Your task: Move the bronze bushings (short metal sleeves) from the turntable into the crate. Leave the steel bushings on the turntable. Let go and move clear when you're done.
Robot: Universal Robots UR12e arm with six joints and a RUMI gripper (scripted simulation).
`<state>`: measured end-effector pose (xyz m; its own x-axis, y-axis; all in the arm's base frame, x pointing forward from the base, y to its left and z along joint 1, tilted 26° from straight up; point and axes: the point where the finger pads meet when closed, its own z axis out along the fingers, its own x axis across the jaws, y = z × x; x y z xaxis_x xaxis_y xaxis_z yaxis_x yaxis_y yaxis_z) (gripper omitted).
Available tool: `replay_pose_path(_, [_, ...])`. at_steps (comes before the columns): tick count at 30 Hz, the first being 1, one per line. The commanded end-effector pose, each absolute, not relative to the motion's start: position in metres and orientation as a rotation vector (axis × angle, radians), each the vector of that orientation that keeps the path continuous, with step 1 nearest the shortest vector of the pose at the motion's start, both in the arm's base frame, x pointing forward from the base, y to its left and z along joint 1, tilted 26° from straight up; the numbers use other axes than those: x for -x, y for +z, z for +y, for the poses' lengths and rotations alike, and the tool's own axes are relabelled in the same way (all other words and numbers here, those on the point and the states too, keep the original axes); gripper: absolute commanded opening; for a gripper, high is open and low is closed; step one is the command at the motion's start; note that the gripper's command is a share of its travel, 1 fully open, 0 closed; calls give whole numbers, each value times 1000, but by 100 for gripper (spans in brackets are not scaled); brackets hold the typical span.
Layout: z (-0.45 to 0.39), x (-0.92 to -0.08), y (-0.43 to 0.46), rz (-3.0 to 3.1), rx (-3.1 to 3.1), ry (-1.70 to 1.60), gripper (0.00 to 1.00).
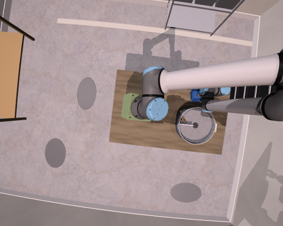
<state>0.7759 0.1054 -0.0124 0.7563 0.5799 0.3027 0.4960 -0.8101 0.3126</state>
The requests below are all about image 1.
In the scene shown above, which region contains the blue crate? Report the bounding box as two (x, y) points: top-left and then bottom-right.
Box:
(190, 89), (202, 102)

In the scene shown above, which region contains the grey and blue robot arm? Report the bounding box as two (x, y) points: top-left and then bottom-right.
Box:
(131, 49), (283, 121)

